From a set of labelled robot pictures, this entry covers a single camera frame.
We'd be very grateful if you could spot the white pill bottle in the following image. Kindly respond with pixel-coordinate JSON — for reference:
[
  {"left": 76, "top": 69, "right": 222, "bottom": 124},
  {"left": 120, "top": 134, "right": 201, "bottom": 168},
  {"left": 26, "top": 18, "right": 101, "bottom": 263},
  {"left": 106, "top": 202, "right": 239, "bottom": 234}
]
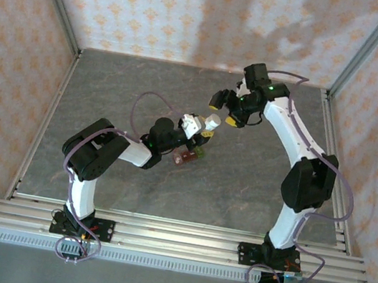
[{"left": 202, "top": 112, "right": 224, "bottom": 134}]

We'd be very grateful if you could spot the white ribbed bottle cap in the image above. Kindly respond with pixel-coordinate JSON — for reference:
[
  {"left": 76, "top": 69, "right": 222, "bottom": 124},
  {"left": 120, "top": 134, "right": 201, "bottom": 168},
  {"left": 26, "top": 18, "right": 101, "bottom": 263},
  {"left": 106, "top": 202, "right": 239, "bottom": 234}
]
[{"left": 205, "top": 112, "right": 224, "bottom": 129}]

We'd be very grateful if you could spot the red green pill organizer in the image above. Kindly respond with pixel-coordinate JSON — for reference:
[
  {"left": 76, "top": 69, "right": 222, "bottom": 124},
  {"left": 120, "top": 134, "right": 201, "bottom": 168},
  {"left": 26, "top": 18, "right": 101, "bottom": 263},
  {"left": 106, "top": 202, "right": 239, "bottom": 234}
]
[{"left": 170, "top": 142, "right": 208, "bottom": 170}]

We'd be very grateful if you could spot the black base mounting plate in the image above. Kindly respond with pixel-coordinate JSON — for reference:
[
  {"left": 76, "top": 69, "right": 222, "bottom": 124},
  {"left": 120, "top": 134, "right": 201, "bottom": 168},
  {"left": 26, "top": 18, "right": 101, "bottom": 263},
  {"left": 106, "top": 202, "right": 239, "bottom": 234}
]
[
  {"left": 49, "top": 211, "right": 117, "bottom": 245},
  {"left": 236, "top": 240, "right": 302, "bottom": 275}
]

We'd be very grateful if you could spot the small circuit board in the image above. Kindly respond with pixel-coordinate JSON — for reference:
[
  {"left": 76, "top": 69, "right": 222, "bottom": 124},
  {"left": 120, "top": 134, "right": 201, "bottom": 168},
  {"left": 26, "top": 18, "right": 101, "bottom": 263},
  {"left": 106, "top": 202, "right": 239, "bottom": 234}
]
[{"left": 281, "top": 269, "right": 306, "bottom": 283}]

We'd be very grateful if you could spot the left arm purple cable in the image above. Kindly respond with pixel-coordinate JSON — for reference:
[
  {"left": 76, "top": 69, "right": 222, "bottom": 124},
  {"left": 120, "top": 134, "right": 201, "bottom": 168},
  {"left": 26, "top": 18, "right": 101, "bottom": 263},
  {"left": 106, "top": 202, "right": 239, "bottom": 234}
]
[{"left": 47, "top": 79, "right": 188, "bottom": 279}]

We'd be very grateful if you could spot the aluminium side rail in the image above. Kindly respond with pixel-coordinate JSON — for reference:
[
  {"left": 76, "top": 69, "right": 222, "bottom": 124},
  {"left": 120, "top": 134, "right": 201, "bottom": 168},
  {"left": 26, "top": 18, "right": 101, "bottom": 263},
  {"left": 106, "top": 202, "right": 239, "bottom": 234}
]
[
  {"left": 294, "top": 87, "right": 378, "bottom": 256},
  {"left": 5, "top": 45, "right": 82, "bottom": 207}
]

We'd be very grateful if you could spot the aluminium base rail beam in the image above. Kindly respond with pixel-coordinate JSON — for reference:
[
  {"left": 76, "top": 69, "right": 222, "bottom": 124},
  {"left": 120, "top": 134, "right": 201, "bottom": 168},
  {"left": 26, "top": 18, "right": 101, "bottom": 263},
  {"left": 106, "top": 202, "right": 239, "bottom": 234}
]
[{"left": 0, "top": 189, "right": 374, "bottom": 283}]

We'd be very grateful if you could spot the slotted grey cable duct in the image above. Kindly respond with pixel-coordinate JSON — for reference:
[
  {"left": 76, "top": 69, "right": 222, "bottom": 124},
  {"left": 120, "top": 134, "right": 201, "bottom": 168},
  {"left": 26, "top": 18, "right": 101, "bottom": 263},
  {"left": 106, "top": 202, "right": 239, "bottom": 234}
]
[{"left": 0, "top": 229, "right": 262, "bottom": 283}]

